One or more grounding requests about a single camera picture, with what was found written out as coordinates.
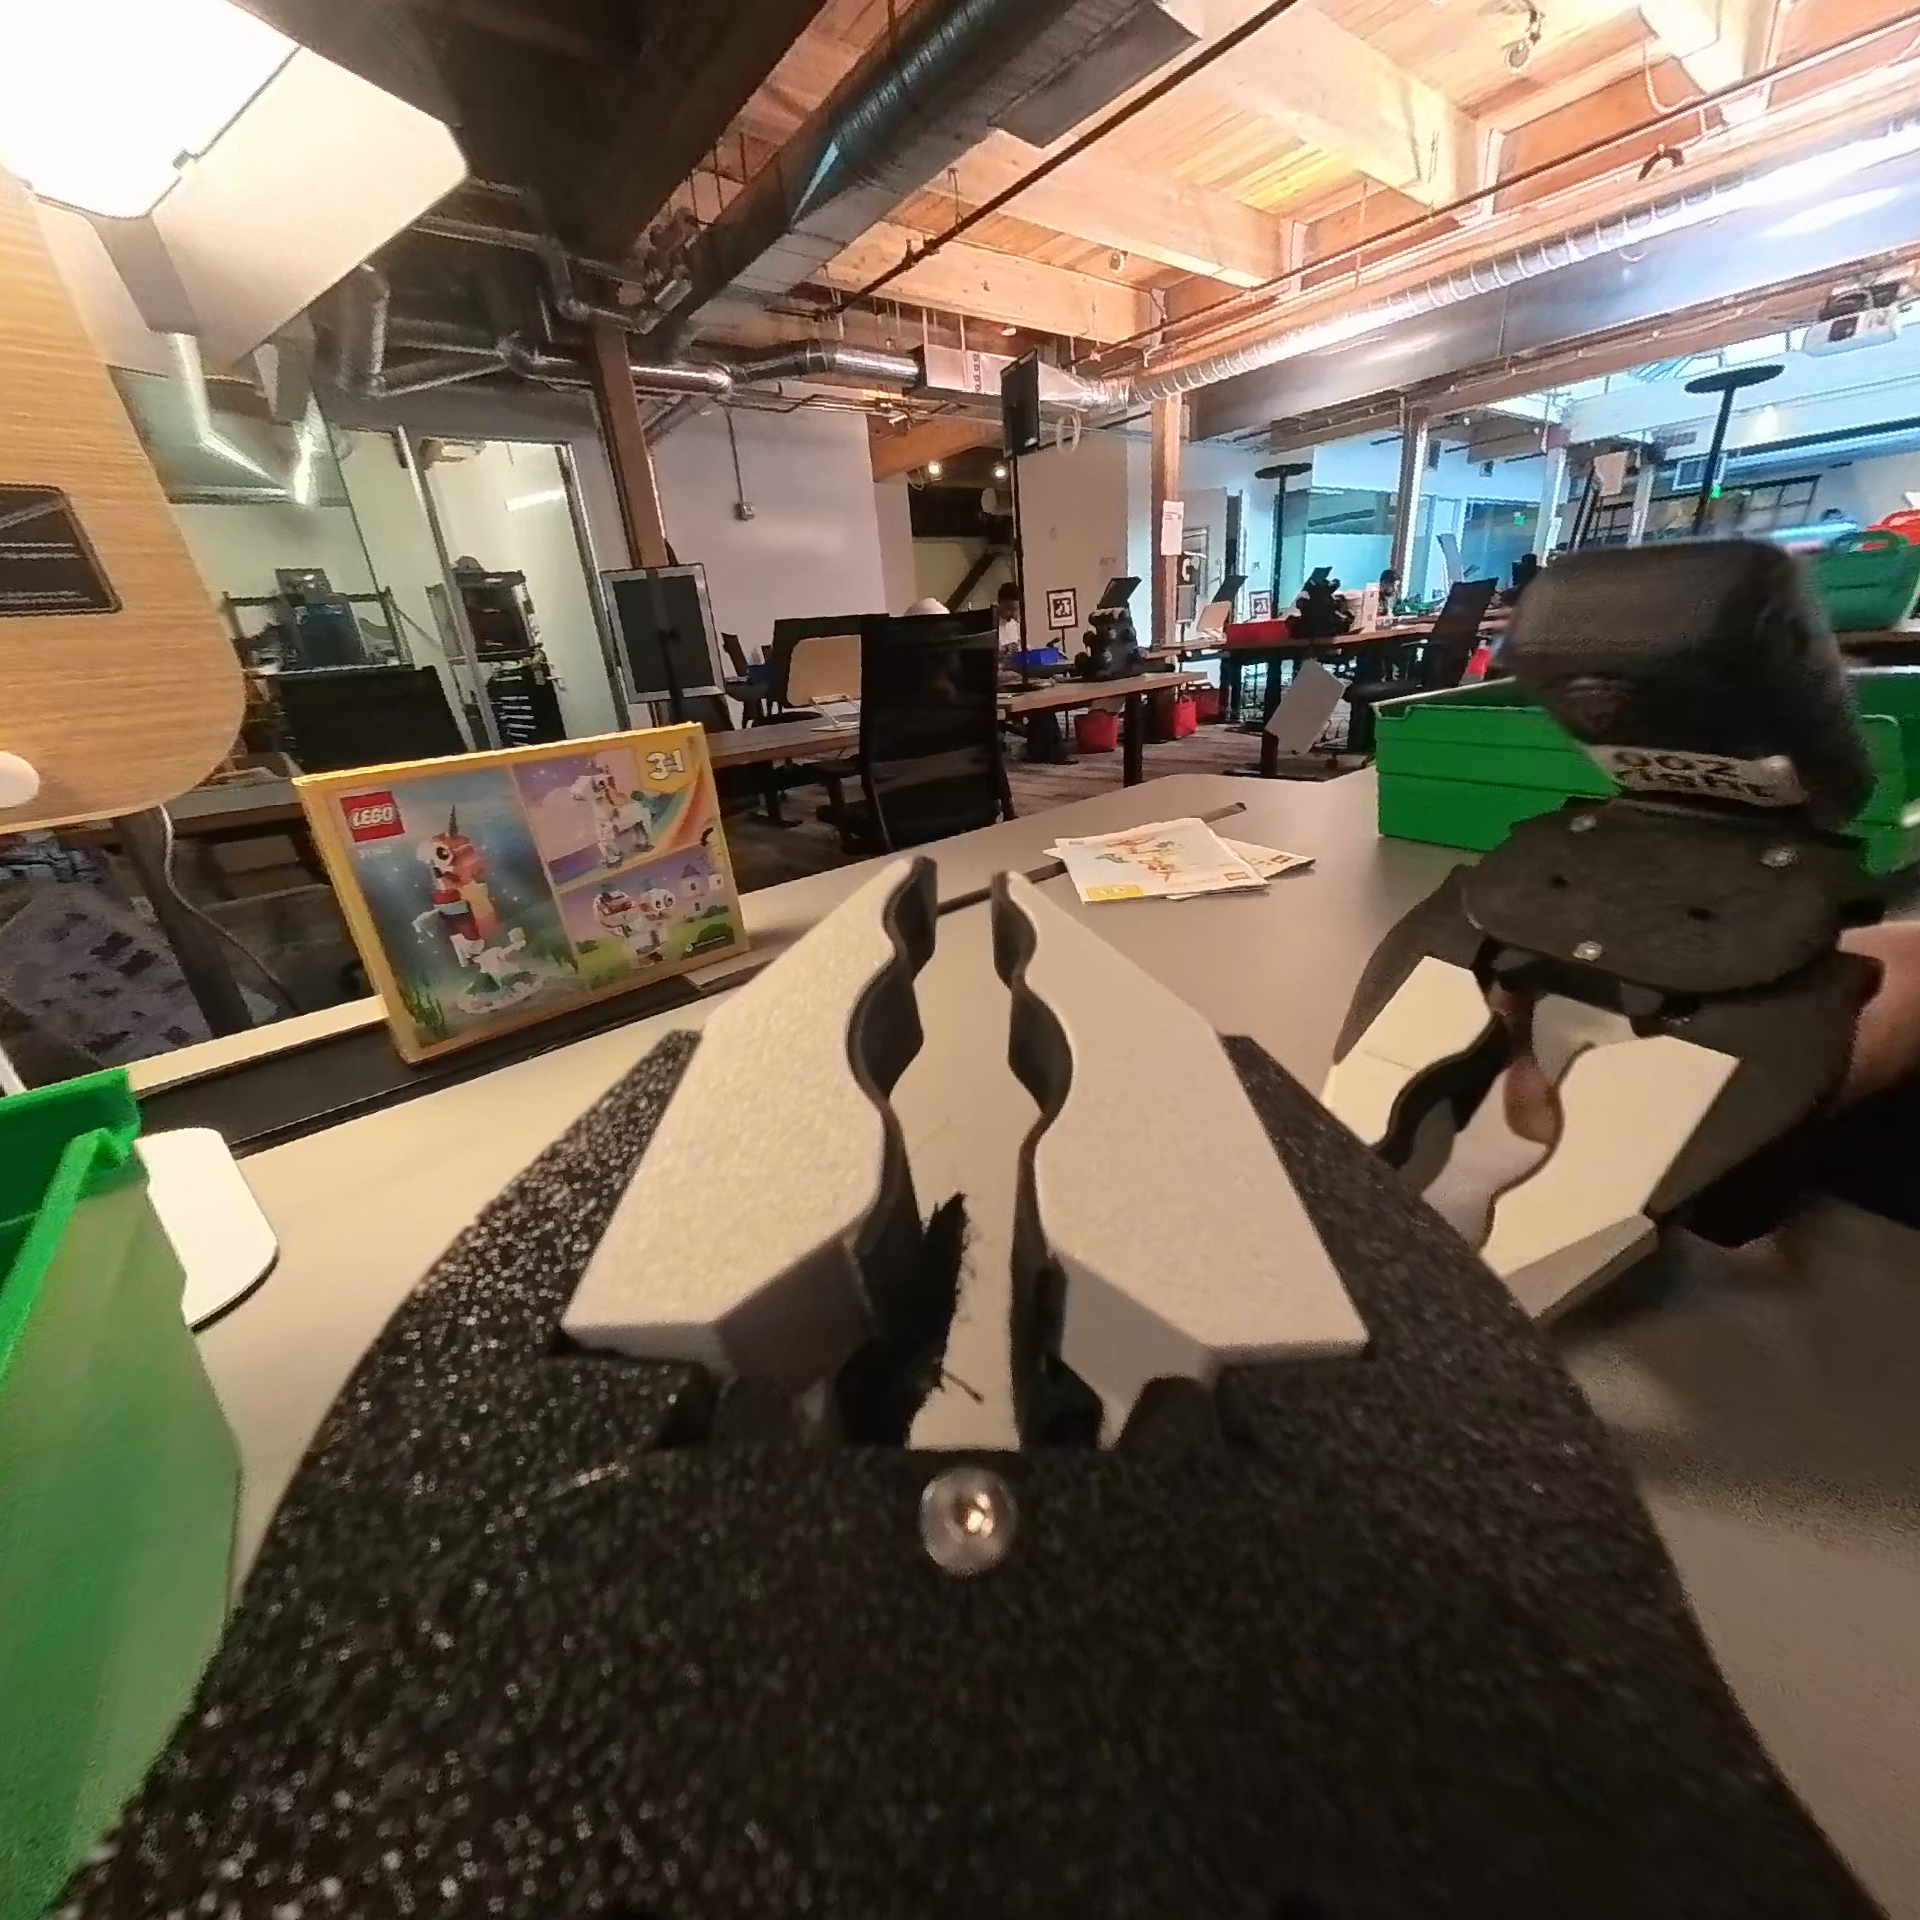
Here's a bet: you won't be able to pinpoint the bright studio light panel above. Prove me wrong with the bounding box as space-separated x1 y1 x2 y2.
0 0 471 324

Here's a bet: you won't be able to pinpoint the black office chair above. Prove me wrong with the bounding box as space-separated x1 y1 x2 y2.
815 608 1000 856

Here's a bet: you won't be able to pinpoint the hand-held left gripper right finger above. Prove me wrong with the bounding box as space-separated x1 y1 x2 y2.
994 871 1374 1444

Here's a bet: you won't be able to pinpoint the white paper leaflets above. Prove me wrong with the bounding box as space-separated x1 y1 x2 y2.
1047 816 1315 904

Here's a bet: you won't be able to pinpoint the person's right hand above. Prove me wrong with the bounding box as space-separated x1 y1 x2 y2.
1500 920 1920 1143

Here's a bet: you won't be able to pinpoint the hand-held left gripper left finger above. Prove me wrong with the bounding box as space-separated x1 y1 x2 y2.
560 854 965 1444

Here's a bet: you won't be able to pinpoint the yellow lego box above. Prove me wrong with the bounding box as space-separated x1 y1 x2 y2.
294 721 752 1064

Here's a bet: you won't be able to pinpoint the green plastic bin stack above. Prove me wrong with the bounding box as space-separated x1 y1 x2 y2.
0 1068 243 1920

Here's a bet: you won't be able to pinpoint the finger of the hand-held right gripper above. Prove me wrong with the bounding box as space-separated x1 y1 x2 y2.
1474 1025 1749 1325
1327 867 1514 1190

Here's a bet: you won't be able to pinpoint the grey framed monitor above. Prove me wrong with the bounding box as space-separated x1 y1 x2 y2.
598 563 724 705

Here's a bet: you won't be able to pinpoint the wooden book stand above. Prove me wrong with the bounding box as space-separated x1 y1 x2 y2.
0 164 280 1337

